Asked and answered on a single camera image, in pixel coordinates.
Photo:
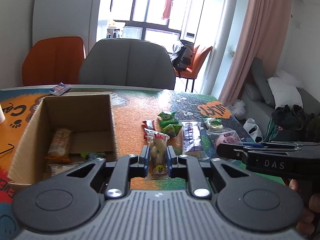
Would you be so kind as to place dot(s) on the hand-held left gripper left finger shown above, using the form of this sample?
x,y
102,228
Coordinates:
x,y
144,158

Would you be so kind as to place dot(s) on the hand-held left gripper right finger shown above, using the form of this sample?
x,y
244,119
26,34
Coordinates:
x,y
170,158

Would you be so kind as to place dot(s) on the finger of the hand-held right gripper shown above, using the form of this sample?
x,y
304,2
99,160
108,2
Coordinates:
x,y
252,144
231,152

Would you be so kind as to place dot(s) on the clear packet with yellow cartoon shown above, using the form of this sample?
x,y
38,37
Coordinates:
x,y
157,155

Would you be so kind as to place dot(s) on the pink snack packet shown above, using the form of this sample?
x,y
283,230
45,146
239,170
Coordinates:
x,y
225,140

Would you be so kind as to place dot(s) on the purple snack packet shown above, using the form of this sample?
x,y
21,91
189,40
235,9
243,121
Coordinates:
x,y
191,140

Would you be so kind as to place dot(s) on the red snack packet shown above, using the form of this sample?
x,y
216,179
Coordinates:
x,y
149,127

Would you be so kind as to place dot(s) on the green and white snack packet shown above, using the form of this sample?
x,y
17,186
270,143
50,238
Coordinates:
x,y
213,123

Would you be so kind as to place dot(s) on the blue green cartoon snack packet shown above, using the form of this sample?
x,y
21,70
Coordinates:
x,y
91,156

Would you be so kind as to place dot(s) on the cardboard box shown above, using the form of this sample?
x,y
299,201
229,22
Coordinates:
x,y
75,115

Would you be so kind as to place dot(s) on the orange snack packet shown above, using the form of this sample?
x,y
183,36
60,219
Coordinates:
x,y
60,143

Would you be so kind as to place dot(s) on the person's right hand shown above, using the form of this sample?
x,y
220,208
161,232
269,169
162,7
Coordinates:
x,y
312,203

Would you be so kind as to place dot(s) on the white bag with black contents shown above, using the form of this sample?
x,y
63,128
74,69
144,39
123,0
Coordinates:
x,y
253,130

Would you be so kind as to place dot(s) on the green garment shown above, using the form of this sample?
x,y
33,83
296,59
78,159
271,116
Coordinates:
x,y
272,131

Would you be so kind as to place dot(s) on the grey sofa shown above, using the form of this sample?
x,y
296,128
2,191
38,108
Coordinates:
x,y
260,110

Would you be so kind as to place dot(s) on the crumpled white plastic bag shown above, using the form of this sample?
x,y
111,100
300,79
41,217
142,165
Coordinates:
x,y
237,108

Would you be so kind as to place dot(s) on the dark clothes pile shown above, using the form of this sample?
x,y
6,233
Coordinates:
x,y
292,117

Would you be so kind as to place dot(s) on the grey cushion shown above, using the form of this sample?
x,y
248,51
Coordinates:
x,y
253,92

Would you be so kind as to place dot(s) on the white pillow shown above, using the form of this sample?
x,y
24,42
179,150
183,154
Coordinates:
x,y
290,76
285,93

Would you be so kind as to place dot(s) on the orange dining chair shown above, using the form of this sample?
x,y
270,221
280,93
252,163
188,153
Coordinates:
x,y
200,62
52,60

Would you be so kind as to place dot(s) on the grey upholstered chair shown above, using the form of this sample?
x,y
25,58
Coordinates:
x,y
127,65

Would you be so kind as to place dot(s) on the grey backpack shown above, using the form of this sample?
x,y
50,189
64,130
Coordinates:
x,y
182,55

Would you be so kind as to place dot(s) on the small blue orange packet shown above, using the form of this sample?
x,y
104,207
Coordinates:
x,y
60,88

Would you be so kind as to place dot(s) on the pink curtain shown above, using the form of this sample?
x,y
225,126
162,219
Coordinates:
x,y
257,35

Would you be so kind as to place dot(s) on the white paper towel roll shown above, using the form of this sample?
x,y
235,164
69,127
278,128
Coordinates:
x,y
2,113

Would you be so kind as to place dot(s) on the red hanging garment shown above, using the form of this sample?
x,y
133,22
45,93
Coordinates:
x,y
170,2

